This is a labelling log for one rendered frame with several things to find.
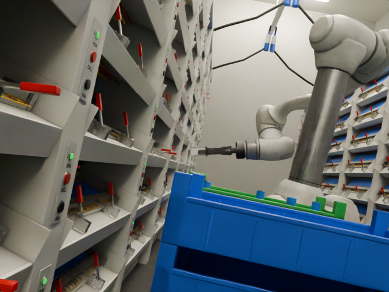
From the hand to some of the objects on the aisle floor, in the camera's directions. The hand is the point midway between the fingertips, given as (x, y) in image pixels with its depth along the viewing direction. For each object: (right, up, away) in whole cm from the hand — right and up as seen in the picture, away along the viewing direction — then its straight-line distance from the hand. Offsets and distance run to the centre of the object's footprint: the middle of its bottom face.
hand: (197, 152), depth 179 cm
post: (-37, -47, -49) cm, 77 cm away
